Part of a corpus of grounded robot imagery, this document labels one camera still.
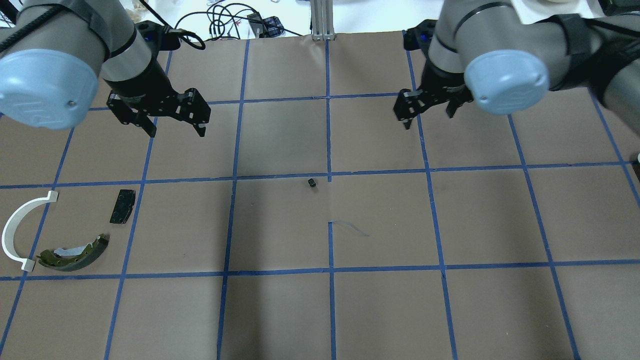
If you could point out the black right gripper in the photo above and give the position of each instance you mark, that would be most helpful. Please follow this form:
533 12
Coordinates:
441 83

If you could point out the black device at corner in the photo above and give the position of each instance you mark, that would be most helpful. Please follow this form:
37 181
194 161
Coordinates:
616 7

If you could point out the black brake pad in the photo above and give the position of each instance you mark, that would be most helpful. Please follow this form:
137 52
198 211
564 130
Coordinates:
123 206

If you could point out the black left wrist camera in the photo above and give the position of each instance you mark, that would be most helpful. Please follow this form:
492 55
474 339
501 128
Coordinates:
160 37

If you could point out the blue patterned small object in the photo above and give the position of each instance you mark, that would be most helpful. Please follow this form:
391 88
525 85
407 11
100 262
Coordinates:
273 27

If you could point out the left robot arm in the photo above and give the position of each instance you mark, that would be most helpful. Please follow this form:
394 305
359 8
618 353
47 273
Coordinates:
58 50

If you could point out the green brake shoe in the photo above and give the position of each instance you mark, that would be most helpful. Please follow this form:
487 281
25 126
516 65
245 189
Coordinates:
74 259

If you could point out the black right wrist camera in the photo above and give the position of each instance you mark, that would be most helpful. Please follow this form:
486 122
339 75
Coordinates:
420 36

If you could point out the aluminium extrusion post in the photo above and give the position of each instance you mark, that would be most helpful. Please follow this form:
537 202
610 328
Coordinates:
322 20

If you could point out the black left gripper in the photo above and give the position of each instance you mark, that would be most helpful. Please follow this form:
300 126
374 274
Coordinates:
149 84

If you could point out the white curved plastic bracket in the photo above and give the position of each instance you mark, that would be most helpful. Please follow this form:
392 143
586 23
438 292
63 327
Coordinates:
12 224

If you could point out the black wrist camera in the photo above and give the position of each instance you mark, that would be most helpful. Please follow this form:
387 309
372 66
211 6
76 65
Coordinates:
420 36
160 37

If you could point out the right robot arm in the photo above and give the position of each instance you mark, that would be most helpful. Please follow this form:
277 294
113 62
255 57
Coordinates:
480 51

